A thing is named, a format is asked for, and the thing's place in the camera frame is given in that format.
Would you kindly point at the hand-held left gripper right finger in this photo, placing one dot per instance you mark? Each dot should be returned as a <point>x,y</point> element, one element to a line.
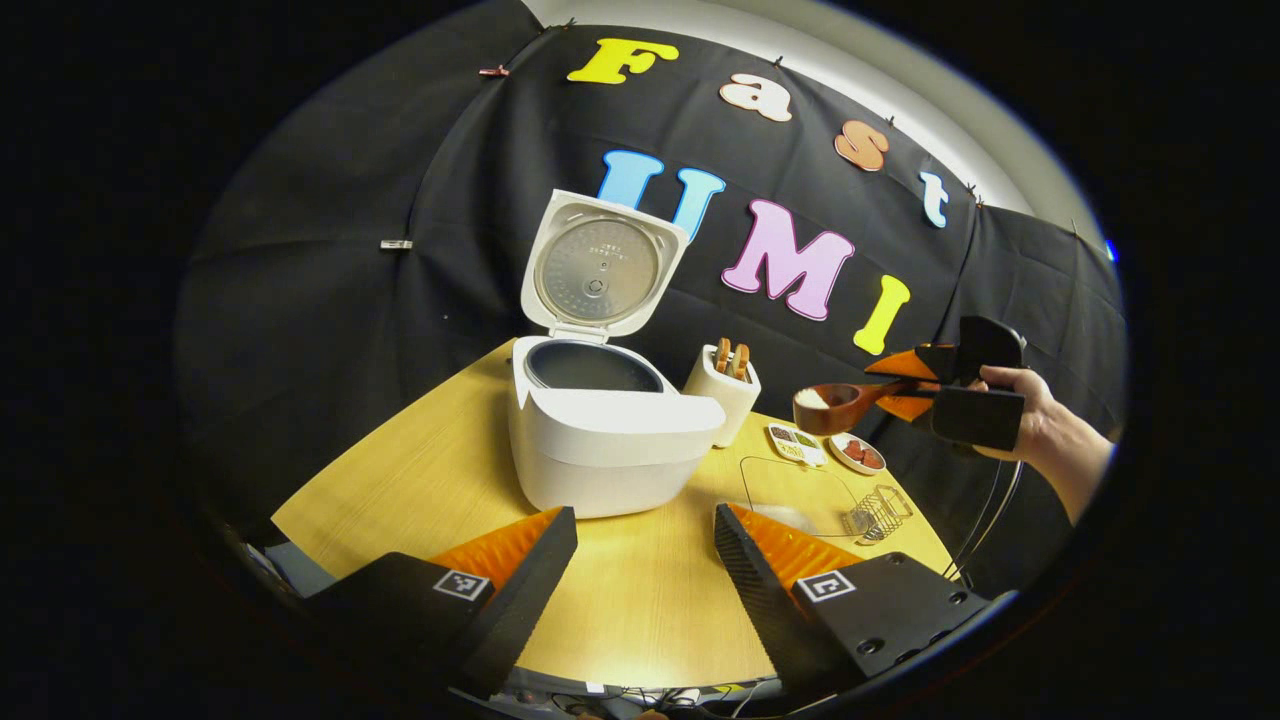
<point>765,610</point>

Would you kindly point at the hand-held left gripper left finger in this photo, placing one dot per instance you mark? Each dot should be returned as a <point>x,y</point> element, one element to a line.
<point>525,610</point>

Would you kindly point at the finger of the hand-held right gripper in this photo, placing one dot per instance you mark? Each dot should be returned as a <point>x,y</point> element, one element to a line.
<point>980,418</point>
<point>935,362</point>

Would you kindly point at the brown wooden spoon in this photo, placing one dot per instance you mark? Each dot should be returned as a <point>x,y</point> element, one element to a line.
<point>850,410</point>

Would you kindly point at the white rice cooker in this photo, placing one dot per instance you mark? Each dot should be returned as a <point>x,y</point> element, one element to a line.
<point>610,450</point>

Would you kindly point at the clear plastic rice box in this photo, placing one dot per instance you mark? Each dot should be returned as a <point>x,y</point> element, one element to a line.
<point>790,490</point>

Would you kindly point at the red meat slice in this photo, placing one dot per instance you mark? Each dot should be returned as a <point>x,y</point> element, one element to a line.
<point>872,459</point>
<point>854,450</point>

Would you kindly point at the white round plate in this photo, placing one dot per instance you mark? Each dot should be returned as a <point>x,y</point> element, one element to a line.
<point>848,463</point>

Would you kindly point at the white divided bean dish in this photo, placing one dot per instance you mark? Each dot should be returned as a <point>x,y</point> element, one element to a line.
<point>795,445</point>

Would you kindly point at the toasted bread slice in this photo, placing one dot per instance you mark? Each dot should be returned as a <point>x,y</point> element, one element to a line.
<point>722,355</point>
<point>741,362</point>

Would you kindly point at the white toaster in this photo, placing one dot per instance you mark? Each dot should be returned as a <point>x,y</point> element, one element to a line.
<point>728,400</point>

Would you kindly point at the black backdrop cloth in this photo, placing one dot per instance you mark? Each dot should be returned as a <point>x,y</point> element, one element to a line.
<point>350,300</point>

